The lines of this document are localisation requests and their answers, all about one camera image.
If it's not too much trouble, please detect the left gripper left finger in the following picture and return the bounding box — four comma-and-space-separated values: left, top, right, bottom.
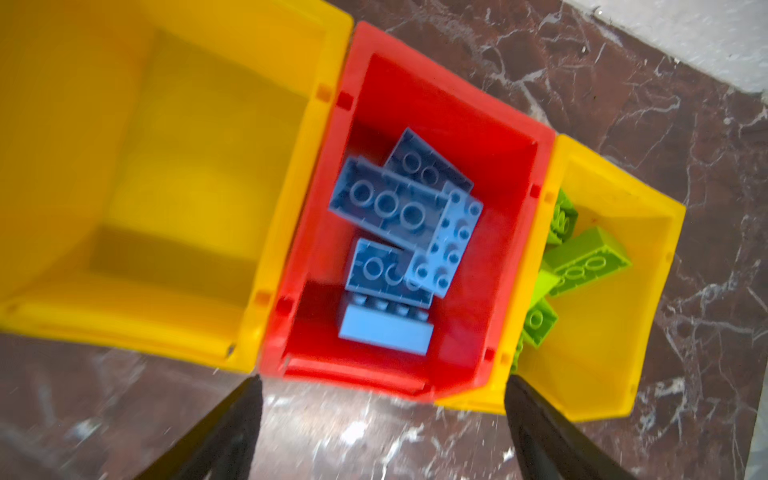
137, 375, 263, 479

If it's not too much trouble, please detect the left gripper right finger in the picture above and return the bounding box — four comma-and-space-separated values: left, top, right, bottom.
505, 375, 633, 479

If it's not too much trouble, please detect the small green lego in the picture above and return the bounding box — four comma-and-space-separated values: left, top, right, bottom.
510, 335, 524, 375

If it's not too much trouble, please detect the green lego brick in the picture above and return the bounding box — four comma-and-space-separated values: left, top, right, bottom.
522, 298, 559, 349
530, 266, 561, 307

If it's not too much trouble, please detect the green lego long diagonal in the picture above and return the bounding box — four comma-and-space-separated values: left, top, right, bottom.
543, 226, 632, 297

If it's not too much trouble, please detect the blue lego upturned brick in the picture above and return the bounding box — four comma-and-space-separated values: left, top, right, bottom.
329, 157, 449, 253

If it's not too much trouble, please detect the blue lego diagonal brick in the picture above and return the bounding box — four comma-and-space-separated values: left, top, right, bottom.
339, 292, 434, 356

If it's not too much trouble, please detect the blue lego top brick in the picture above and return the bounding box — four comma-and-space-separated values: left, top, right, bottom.
405, 181, 484, 298

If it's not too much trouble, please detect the right yellow bin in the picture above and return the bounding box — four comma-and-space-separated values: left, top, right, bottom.
436, 135, 686, 422

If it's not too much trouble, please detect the yellow bin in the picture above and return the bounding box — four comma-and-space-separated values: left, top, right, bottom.
1, 1, 354, 373
436, 135, 686, 422

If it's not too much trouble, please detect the left yellow bin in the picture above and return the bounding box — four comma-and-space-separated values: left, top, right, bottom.
1, 1, 354, 373

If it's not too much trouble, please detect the red middle bin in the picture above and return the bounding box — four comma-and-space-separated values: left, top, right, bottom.
259, 23, 555, 402

